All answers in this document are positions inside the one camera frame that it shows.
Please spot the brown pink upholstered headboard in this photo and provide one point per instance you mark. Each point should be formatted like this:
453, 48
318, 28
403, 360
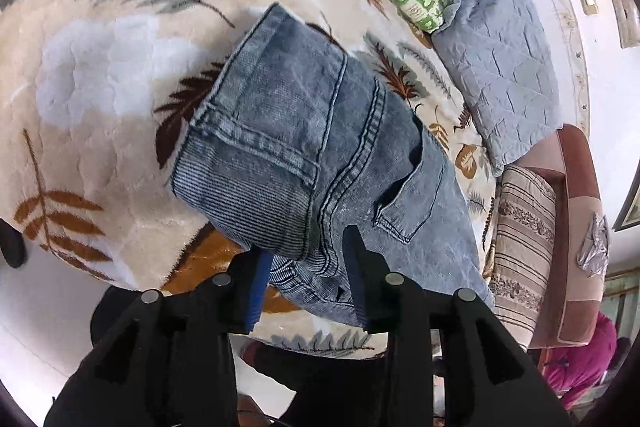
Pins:
569, 310

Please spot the leaf-patterned beige bed blanket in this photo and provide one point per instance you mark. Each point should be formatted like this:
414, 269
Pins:
96, 96

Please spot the framed wall picture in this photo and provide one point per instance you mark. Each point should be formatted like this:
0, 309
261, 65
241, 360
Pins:
629, 216

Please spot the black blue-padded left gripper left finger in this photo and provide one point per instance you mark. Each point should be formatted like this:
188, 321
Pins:
161, 360

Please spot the grey quilted blanket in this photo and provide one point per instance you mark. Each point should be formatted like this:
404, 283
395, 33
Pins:
497, 55

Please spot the silver leaf headboard ornament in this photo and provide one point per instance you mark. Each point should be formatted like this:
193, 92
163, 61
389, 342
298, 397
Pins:
593, 255

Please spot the magenta clothing heap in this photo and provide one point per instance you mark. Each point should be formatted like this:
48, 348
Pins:
570, 372

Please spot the striped beige floral pillow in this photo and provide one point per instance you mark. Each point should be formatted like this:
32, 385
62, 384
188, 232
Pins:
523, 249

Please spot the blue acid-wash denim pants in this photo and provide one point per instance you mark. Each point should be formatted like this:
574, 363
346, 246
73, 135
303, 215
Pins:
298, 141

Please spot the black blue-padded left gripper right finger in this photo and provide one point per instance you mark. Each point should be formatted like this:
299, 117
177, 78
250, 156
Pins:
489, 379

